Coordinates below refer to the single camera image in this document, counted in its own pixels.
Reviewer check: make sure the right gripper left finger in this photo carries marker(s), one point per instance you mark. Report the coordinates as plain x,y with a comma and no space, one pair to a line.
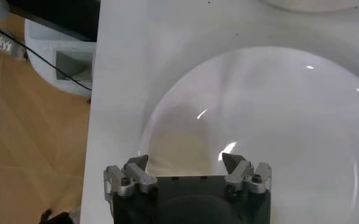
136,176

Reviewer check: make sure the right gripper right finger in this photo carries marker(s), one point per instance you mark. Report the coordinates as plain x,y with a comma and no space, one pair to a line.
243,173

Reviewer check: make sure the steel steamer pot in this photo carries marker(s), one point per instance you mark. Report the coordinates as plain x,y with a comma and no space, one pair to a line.
316,4

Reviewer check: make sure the white round plate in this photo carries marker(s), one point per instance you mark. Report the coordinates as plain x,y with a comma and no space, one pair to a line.
289,121

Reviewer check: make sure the small black floor object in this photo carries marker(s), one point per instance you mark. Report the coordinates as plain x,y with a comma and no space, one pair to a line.
57,218

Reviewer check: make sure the white rounded base block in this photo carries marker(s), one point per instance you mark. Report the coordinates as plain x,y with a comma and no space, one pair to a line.
39,39

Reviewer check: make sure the large black panel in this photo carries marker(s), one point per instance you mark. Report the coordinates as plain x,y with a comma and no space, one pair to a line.
60,15

